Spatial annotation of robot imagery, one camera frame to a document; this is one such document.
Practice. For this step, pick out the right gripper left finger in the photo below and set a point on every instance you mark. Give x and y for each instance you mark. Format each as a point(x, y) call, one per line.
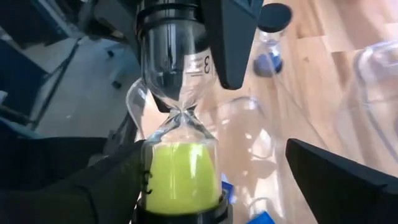
point(93, 202)

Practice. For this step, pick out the black hourglass blue sand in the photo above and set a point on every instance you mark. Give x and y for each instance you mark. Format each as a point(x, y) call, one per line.
point(273, 17)

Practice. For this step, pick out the clear plastic bin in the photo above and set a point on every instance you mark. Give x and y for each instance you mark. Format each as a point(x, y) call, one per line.
point(248, 149)
point(373, 93)

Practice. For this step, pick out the black hourglass green sand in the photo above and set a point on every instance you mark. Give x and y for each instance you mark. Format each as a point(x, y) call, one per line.
point(180, 177)

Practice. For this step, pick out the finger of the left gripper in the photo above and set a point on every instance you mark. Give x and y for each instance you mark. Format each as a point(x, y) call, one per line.
point(233, 37)
point(121, 15)

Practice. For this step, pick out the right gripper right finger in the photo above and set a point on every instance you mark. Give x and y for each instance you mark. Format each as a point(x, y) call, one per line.
point(342, 193)

